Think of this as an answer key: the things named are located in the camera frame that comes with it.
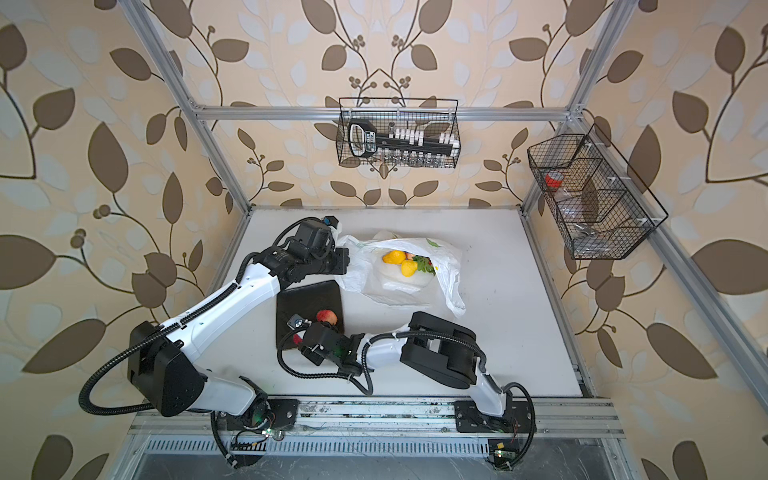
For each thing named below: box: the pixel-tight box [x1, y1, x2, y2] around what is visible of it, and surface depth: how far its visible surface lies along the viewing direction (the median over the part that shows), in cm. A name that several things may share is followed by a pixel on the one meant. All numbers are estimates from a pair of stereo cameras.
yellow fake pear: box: [401, 259, 418, 277], surface depth 101 cm
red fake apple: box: [316, 309, 338, 325], surface depth 90 cm
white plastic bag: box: [336, 230, 466, 317], surface depth 82 cm
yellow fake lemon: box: [382, 250, 406, 265], surface depth 104 cm
